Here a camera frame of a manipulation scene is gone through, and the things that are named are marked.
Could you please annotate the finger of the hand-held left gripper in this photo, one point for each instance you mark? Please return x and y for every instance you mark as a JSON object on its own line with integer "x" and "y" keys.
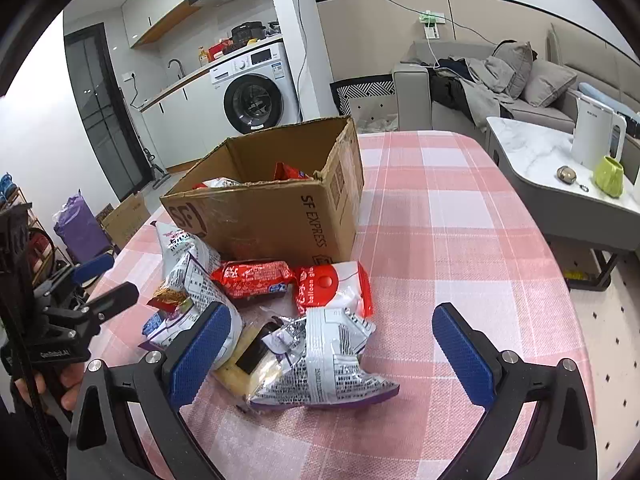
{"x": 112, "y": 300}
{"x": 92, "y": 267}

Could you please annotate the white dotted floor mat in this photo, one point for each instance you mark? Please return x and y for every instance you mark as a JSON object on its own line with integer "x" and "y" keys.
{"x": 610, "y": 340}

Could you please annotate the floor mop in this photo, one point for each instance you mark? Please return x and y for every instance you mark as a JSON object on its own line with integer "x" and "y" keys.
{"x": 156, "y": 172}

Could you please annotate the grey pillow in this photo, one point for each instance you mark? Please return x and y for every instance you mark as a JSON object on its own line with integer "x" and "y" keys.
{"x": 512, "y": 67}
{"x": 550, "y": 82}

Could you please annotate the purple bag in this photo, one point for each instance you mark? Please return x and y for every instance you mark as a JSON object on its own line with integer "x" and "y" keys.
{"x": 80, "y": 230}

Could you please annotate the white snack packet red print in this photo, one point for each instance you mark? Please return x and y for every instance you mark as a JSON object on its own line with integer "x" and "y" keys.
{"x": 175, "y": 240}

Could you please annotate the marble coffee table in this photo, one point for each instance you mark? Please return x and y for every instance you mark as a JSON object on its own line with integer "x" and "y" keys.
{"x": 535, "y": 150}

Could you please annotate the yellow bottle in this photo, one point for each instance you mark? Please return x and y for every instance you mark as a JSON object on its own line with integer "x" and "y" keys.
{"x": 201, "y": 55}

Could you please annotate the shoe rack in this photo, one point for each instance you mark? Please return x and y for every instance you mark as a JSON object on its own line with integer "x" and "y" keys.
{"x": 47, "y": 255}

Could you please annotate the white electric kettle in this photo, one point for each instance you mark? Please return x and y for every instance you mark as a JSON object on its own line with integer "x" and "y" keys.
{"x": 592, "y": 130}

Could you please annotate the white wall cabinet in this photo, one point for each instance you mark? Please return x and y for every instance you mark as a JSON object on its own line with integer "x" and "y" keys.
{"x": 150, "y": 10}

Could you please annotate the black jacket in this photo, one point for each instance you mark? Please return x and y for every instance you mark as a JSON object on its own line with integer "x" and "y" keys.
{"x": 447, "y": 87}

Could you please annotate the person's left hand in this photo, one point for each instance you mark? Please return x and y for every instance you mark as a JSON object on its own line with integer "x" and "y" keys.
{"x": 72, "y": 385}

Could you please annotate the light blue cloth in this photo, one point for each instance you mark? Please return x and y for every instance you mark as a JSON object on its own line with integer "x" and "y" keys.
{"x": 595, "y": 92}

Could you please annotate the grey sofa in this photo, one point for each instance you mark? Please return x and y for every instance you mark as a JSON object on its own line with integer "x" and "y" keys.
{"x": 415, "y": 95}

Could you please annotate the red box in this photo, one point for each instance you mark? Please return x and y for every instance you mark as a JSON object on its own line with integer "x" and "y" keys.
{"x": 217, "y": 50}

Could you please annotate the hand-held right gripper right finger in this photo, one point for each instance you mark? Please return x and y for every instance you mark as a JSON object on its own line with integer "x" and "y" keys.
{"x": 465, "y": 360}

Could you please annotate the metal faucet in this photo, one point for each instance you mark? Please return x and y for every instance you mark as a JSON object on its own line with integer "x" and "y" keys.
{"x": 175, "y": 65}

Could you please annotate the purple and silver snack packet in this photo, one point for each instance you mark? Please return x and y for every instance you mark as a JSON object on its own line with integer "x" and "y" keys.
{"x": 325, "y": 365}

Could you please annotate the dark red snack packet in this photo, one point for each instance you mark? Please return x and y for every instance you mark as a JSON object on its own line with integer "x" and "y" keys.
{"x": 292, "y": 172}

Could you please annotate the brown cardboard box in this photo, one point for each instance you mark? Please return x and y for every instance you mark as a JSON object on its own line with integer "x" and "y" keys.
{"x": 250, "y": 225}

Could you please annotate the dark glass door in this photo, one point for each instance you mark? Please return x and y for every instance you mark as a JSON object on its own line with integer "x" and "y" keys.
{"x": 100, "y": 110}

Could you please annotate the white kitchen counter cabinet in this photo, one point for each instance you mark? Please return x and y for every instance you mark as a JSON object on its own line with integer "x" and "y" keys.
{"x": 185, "y": 120}

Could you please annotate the black and white patterned bin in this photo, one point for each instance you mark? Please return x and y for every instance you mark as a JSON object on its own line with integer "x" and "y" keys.
{"x": 365, "y": 91}

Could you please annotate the cardboard box on floor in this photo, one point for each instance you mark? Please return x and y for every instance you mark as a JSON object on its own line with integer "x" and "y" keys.
{"x": 127, "y": 220}

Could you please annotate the white washing machine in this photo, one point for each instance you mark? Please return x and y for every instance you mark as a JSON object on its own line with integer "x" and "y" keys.
{"x": 255, "y": 100}

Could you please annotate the white wall socket panel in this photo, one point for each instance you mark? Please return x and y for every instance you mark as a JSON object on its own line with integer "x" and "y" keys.
{"x": 431, "y": 33}

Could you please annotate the crumpled cloth on floor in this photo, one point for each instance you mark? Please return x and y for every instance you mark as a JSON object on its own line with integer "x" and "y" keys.
{"x": 377, "y": 122}

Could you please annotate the purple packet with stick picture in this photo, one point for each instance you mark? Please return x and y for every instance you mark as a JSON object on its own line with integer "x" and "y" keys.
{"x": 192, "y": 290}

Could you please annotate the grey garment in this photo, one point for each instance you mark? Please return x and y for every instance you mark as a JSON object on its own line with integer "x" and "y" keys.
{"x": 485, "y": 97}

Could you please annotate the green cup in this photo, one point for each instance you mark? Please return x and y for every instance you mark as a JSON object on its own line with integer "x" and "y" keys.
{"x": 609, "y": 177}

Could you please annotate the black pressure cooker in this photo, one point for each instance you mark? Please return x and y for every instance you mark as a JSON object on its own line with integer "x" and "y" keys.
{"x": 247, "y": 32}

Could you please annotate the metal tea strainer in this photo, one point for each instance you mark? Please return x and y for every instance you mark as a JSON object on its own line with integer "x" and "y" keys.
{"x": 566, "y": 174}

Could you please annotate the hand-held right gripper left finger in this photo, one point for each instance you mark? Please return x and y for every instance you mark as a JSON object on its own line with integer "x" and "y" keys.
{"x": 200, "y": 355}

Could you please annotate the white packet with red edge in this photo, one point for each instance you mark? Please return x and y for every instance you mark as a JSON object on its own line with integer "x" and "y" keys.
{"x": 220, "y": 183}

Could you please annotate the yellow packet with black label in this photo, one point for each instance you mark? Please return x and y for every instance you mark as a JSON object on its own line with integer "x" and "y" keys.
{"x": 250, "y": 355}

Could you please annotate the red and white snack packet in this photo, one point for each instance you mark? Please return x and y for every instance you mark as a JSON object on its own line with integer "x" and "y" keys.
{"x": 332, "y": 285}

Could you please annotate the person's left forearm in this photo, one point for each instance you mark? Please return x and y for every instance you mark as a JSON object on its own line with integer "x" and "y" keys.
{"x": 17, "y": 450}

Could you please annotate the pink plaid tablecloth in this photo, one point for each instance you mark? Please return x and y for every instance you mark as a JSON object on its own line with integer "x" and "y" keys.
{"x": 440, "y": 240}

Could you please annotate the green and white power strip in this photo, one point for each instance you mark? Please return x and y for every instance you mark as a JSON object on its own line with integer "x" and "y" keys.
{"x": 430, "y": 19}

